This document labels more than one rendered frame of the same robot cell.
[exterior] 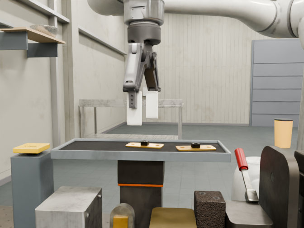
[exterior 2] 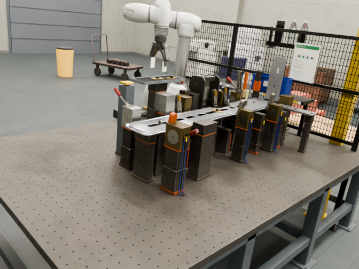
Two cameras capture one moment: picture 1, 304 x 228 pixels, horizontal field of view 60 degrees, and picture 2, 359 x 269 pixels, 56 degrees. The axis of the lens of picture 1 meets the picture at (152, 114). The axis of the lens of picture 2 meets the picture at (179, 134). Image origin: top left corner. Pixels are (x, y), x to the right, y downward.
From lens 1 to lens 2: 192 cm
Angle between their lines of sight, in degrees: 55
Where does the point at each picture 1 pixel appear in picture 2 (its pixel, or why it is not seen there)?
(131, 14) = (162, 33)
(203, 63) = not seen: outside the picture
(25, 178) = (130, 94)
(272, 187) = (196, 86)
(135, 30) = (163, 38)
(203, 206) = (186, 92)
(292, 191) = (204, 85)
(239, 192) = not seen: hidden behind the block
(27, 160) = (131, 87)
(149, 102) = (152, 62)
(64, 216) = (172, 96)
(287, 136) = (69, 65)
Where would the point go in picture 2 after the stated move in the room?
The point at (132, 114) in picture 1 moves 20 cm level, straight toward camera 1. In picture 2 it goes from (164, 68) to (190, 73)
